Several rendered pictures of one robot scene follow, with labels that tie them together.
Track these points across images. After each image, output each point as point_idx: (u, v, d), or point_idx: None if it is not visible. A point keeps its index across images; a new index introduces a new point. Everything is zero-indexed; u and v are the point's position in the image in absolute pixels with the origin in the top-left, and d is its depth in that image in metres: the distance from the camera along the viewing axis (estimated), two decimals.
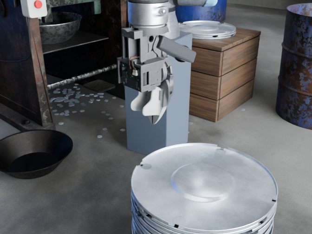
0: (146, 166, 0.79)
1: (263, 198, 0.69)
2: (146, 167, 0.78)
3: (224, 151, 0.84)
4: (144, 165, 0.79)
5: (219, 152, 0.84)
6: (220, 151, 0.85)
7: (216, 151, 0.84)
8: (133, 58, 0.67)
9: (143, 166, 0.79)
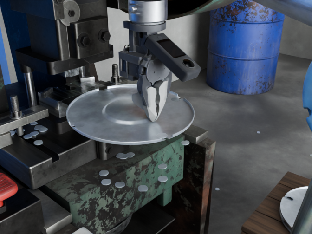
0: (175, 99, 0.91)
1: (80, 123, 0.78)
2: (173, 99, 0.91)
3: (160, 137, 0.74)
4: (178, 99, 0.91)
5: (160, 134, 0.75)
6: (163, 135, 0.75)
7: (164, 133, 0.75)
8: (125, 45, 0.76)
9: (176, 98, 0.91)
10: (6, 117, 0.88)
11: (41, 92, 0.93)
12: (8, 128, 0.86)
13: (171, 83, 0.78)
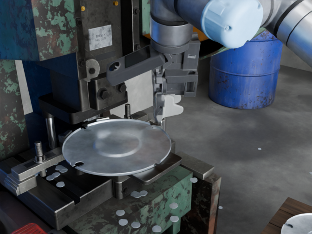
0: (87, 129, 1.06)
1: (149, 161, 0.91)
2: (87, 130, 1.06)
3: (152, 128, 1.07)
4: (86, 128, 1.07)
5: (148, 128, 1.07)
6: (149, 127, 1.07)
7: (146, 127, 1.07)
8: None
9: (85, 129, 1.06)
10: (31, 161, 0.96)
11: (61, 135, 1.01)
12: (33, 172, 0.94)
13: (156, 108, 0.71)
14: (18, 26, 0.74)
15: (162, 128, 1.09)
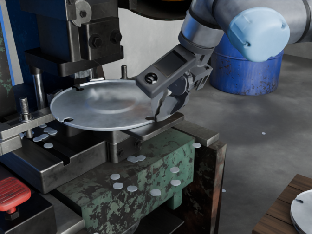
0: None
1: None
2: None
3: None
4: None
5: None
6: None
7: None
8: None
9: None
10: (16, 120, 0.86)
11: (50, 94, 0.91)
12: (18, 131, 0.84)
13: (179, 108, 0.73)
14: None
15: None
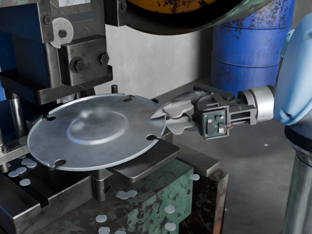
0: None
1: None
2: None
3: None
4: None
5: None
6: None
7: None
8: (233, 126, 0.75)
9: None
10: None
11: (29, 121, 0.80)
12: None
13: (184, 92, 0.78)
14: None
15: None
